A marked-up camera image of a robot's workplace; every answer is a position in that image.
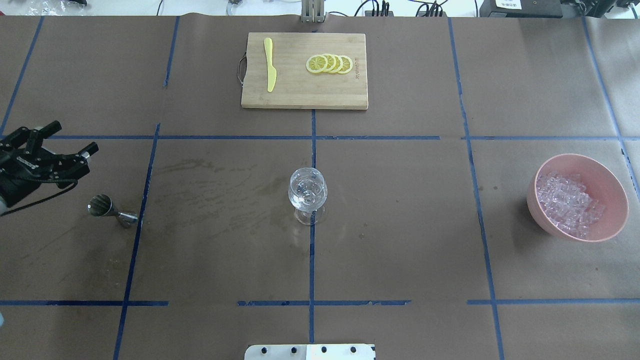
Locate lemon slice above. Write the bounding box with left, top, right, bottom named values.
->
left=327, top=54, right=344, bottom=74
left=305, top=54, right=329, bottom=74
left=322, top=54, right=333, bottom=73
left=337, top=55, right=354, bottom=75

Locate aluminium frame post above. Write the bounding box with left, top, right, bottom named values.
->
left=301, top=0, right=327, bottom=23

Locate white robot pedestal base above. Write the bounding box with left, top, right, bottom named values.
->
left=244, top=343, right=377, bottom=360

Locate bamboo cutting board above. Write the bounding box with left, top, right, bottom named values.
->
left=241, top=32, right=370, bottom=111

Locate clear ice cubes pile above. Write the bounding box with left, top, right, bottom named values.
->
left=535, top=171, right=606, bottom=240

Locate black power box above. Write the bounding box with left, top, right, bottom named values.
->
left=478, top=0, right=563, bottom=19

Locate pink bowl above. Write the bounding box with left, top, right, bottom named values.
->
left=526, top=153, right=630, bottom=243

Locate steel double jigger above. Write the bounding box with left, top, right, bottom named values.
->
left=87, top=194, right=138, bottom=228

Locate yellow plastic knife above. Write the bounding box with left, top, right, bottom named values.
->
left=263, top=38, right=277, bottom=92

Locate clear wine glass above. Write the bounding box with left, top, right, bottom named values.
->
left=287, top=167, right=329, bottom=226

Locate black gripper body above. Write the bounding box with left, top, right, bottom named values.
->
left=1, top=147, right=56, bottom=208

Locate clear plastic bag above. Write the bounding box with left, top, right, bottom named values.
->
left=23, top=0, right=89, bottom=16

